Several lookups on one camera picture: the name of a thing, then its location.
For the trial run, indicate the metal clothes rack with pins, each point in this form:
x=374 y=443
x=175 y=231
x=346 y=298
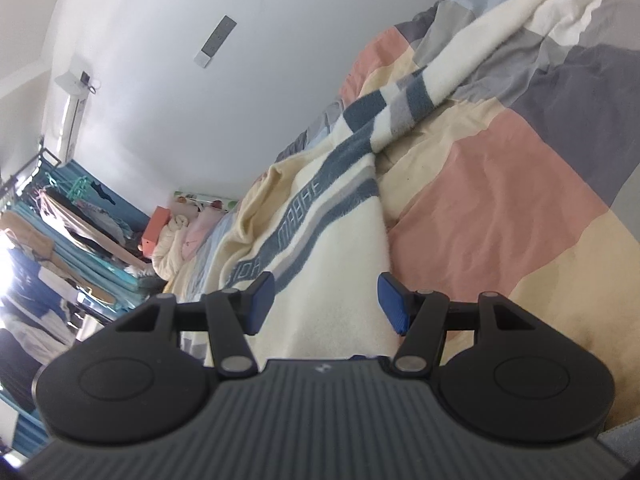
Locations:
x=25 y=172

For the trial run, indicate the white air conditioner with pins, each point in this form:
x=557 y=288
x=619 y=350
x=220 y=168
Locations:
x=75 y=110

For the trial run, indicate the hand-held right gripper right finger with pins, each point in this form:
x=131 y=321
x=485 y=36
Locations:
x=395 y=305

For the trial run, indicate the orange box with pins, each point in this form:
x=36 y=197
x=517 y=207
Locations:
x=155 y=230

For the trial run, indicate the patterned pillow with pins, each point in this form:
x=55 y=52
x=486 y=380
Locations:
x=200 y=199

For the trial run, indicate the wall switch panel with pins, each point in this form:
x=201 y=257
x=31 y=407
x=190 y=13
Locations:
x=215 y=41

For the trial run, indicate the person's grey pants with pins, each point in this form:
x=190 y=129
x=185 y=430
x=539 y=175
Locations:
x=622 y=442

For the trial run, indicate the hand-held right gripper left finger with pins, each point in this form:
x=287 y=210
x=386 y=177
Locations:
x=260 y=305

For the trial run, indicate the cream striped sweater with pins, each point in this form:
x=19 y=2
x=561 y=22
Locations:
x=330 y=260

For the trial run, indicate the patchwork checked quilt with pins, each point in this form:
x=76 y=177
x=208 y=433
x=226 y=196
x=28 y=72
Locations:
x=500 y=185

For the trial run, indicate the clothes rack with hanging clothes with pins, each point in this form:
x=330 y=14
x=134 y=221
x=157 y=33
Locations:
x=100 y=280

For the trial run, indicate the cream folded blanket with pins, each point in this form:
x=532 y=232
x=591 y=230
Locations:
x=170 y=250

